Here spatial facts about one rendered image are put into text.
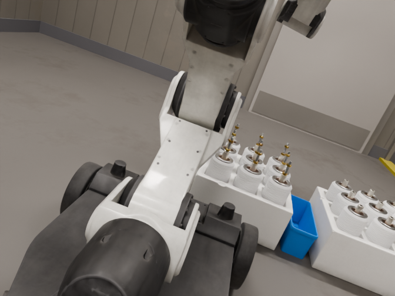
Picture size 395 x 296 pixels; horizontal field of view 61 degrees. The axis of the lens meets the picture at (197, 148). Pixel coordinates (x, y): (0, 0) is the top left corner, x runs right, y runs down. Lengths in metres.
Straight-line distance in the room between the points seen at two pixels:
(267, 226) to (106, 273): 0.90
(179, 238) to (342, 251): 0.86
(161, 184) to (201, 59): 0.30
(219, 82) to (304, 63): 2.64
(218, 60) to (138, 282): 0.48
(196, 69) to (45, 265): 0.54
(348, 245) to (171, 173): 0.81
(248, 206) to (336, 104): 2.36
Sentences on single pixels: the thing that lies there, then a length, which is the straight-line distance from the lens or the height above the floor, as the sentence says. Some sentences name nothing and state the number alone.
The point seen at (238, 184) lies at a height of 0.19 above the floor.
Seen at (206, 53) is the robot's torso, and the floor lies 0.65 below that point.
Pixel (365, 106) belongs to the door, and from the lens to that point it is 3.59.
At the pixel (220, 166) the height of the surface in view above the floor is 0.23.
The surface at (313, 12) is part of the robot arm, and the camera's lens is 1.05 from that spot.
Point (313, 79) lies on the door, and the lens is 3.44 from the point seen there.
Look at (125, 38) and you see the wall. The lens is 3.69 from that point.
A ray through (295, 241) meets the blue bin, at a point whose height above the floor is 0.07.
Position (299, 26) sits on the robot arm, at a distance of 1.11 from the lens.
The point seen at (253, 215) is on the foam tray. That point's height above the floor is 0.11.
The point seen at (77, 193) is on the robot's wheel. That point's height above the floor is 0.15.
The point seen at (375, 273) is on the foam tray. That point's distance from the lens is 1.48.
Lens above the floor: 0.72
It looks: 21 degrees down
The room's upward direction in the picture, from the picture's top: 20 degrees clockwise
